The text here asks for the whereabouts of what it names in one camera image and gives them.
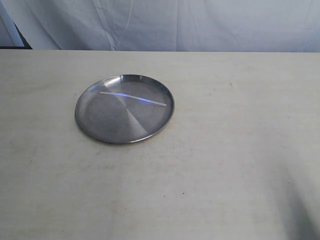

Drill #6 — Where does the thin clear purple plastic straw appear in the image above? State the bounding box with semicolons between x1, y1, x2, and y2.
99;91;167;107

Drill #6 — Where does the round silver metal plate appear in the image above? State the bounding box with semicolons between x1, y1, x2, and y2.
74;74;175;144

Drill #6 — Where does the white panel with dark edge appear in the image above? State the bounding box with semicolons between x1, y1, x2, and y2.
0;16;32;50

